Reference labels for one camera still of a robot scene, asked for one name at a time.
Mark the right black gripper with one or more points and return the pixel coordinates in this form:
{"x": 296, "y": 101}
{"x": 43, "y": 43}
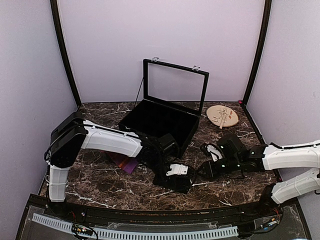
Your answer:
{"x": 209, "y": 170}

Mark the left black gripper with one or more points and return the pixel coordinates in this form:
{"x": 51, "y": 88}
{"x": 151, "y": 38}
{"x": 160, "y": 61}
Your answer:
{"x": 171, "y": 181}

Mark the purple orange striped sock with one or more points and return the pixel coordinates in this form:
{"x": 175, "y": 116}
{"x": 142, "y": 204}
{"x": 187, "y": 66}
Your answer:
{"x": 126, "y": 163}

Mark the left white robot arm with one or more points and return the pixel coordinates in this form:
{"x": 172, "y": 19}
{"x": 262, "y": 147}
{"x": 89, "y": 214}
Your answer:
{"x": 76, "y": 133}

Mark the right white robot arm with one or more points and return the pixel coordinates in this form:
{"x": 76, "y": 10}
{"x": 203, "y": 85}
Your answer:
{"x": 231, "y": 155}

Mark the black display case box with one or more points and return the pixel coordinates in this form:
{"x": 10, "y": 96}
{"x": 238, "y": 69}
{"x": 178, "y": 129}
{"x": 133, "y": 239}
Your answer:
{"x": 173, "y": 99}

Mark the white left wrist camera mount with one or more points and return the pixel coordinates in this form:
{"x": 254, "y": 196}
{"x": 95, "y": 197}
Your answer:
{"x": 177, "y": 169}

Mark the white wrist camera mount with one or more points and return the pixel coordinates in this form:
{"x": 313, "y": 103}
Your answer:
{"x": 212, "y": 151}
{"x": 177, "y": 169}

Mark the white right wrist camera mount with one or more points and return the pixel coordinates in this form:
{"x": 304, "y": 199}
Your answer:
{"x": 212, "y": 151}

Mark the white slotted cable duct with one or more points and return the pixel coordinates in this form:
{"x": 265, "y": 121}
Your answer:
{"x": 121, "y": 231}

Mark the black right frame post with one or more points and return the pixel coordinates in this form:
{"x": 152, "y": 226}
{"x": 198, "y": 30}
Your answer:
{"x": 258, "y": 52}

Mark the black frame post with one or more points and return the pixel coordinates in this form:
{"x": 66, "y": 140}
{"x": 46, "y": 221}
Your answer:
{"x": 258, "y": 52}
{"x": 63, "y": 51}

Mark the black left frame post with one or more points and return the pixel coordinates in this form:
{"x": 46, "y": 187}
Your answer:
{"x": 63, "y": 51}

